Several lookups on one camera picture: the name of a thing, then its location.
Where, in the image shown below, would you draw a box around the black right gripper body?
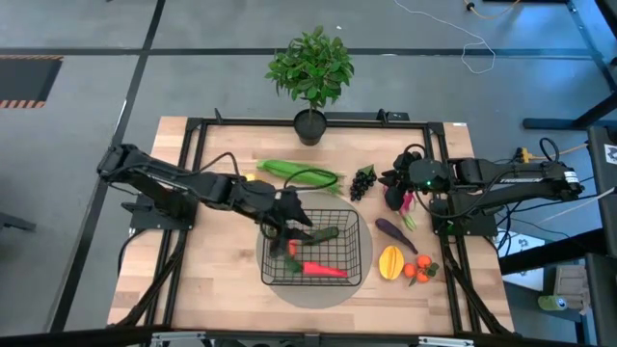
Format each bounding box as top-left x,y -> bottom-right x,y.
385,151 -> 421,212

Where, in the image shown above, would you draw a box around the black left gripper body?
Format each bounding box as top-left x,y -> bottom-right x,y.
242,181 -> 314,259

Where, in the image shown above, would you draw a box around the dark green cucumber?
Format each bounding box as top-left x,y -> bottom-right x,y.
308,226 -> 340,246

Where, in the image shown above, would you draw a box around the pink dragon fruit green leaves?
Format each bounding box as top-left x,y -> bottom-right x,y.
384,186 -> 419,231

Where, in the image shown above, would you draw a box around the black grape bunch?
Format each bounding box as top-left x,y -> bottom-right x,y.
349,164 -> 379,202

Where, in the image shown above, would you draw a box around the red-orange carrot with green leaves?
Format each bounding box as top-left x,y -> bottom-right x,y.
283,256 -> 349,280

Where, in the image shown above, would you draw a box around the dark purple eggplant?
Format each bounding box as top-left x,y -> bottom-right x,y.
374,217 -> 419,255

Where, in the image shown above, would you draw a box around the round grey woven placemat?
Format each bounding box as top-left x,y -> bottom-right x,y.
255,191 -> 375,309

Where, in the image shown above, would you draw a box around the artificial potted green plant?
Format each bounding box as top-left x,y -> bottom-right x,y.
264,24 -> 356,147

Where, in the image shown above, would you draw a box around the black metal stand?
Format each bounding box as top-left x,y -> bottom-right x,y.
523,0 -> 617,131

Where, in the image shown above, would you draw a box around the white printed sheet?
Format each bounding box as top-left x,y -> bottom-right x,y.
496,229 -> 546,292

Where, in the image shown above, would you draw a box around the green bottle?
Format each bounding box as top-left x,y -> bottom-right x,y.
537,294 -> 570,312

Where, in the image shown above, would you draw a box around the beige cardboard box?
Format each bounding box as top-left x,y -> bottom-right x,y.
552,263 -> 592,309

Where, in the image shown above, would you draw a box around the black front crossbar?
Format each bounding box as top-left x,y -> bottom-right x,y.
0,325 -> 617,347

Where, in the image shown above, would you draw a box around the dark floor hatch hazard stripes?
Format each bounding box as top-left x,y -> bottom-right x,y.
0,54 -> 65,110

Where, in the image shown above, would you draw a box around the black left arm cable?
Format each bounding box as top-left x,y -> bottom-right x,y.
197,151 -> 339,194

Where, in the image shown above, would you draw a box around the black wire basket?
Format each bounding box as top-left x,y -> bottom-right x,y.
260,208 -> 363,287

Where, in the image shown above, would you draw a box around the black metal table frame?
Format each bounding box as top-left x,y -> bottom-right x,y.
109,108 -> 515,338

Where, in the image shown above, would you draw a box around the yellow plug with cable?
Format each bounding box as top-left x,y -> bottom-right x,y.
514,142 -> 590,164

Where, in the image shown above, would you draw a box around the white floor cable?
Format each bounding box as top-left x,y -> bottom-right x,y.
393,0 -> 497,76

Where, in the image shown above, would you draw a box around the silver metal bracket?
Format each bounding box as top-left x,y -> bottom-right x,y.
417,335 -> 476,347
150,330 -> 207,347

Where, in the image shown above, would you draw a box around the orange floor cable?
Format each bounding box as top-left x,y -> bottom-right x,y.
463,0 -> 523,20

